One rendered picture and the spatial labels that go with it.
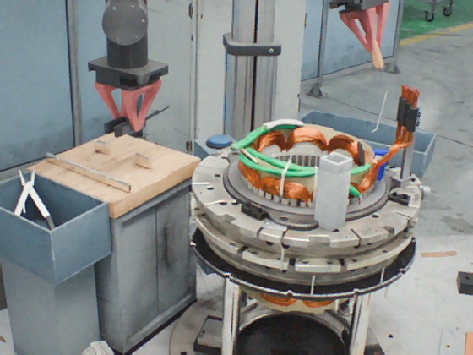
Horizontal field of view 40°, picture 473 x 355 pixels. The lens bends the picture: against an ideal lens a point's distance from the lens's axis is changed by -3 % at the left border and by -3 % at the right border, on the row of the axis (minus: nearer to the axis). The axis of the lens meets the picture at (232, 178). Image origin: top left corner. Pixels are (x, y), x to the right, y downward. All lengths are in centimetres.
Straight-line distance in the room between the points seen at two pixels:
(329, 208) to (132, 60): 34
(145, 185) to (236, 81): 43
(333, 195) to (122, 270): 36
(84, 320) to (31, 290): 10
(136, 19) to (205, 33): 231
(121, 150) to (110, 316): 27
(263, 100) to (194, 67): 182
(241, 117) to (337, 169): 61
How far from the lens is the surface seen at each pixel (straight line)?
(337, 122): 129
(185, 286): 116
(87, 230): 92
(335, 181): 78
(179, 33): 319
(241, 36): 132
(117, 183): 96
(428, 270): 137
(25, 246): 93
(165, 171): 102
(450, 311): 127
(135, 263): 102
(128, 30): 83
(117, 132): 94
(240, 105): 135
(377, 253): 85
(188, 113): 325
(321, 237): 80
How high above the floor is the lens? 150
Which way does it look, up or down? 26 degrees down
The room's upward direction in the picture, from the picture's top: 2 degrees clockwise
